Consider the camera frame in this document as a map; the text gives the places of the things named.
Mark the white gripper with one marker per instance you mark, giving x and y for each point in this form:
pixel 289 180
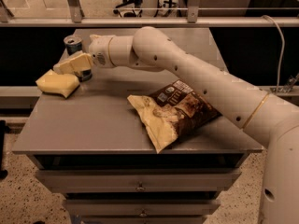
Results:
pixel 99 51

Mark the Red Bull can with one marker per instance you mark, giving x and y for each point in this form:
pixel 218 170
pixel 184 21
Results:
pixel 73 44

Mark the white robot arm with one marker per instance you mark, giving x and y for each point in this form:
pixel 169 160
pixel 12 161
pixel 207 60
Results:
pixel 268 119

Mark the yellow sponge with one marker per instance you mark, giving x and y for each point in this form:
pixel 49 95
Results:
pixel 52 82

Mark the sea salt chips bag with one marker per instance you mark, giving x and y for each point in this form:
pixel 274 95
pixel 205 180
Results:
pixel 171 112

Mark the top drawer with knob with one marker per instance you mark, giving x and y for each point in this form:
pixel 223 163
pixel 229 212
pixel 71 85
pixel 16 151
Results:
pixel 99 181

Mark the drawer with knob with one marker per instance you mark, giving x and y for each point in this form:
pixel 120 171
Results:
pixel 141 208
pixel 99 181

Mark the middle drawer with knob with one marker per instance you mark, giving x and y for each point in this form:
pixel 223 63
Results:
pixel 141 208

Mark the metal railing frame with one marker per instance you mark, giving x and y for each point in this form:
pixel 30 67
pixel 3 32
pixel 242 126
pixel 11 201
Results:
pixel 184 13

